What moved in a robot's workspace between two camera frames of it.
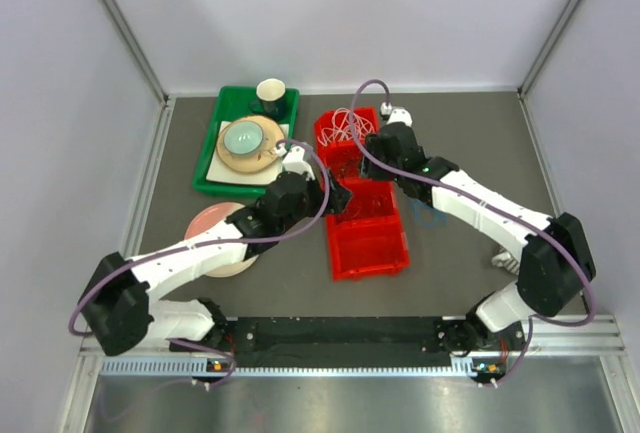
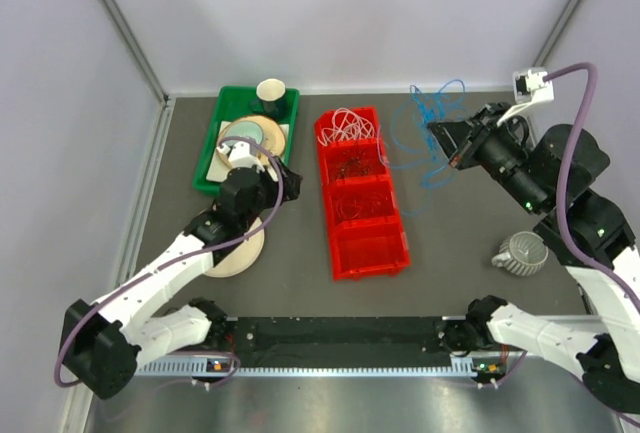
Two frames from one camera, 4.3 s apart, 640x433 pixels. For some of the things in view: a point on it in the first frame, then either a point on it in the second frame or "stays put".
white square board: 218,172 stays put
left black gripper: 338,197 to 292,182
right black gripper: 373,144 to 461,140
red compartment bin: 369,235 stays put
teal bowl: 243,137 stays put
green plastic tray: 233,103 stays put
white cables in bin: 346,125 stays put
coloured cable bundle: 427,216 to 412,144
